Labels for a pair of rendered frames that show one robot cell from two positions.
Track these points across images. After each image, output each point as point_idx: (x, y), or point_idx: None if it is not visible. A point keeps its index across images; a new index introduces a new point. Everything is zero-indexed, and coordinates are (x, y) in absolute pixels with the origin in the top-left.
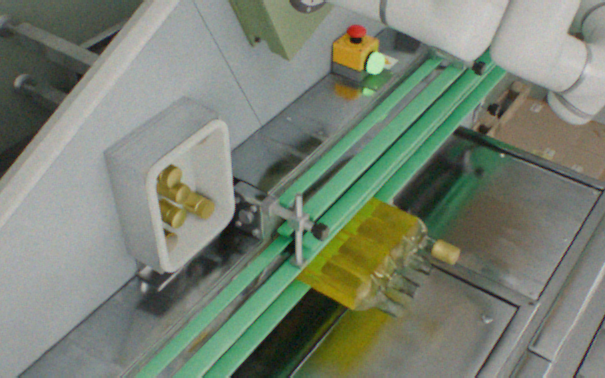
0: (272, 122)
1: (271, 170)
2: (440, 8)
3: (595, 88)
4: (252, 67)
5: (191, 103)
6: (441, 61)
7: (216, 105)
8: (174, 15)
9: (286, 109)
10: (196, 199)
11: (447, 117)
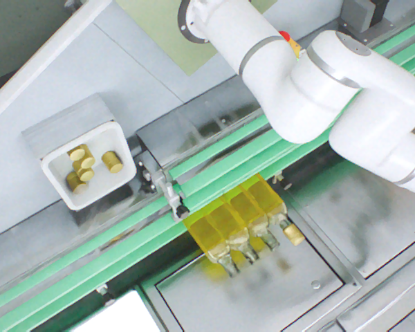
0: (193, 101)
1: (172, 146)
2: (278, 96)
3: None
4: (171, 66)
5: (99, 101)
6: None
7: (134, 94)
8: (79, 39)
9: (208, 91)
10: (109, 159)
11: None
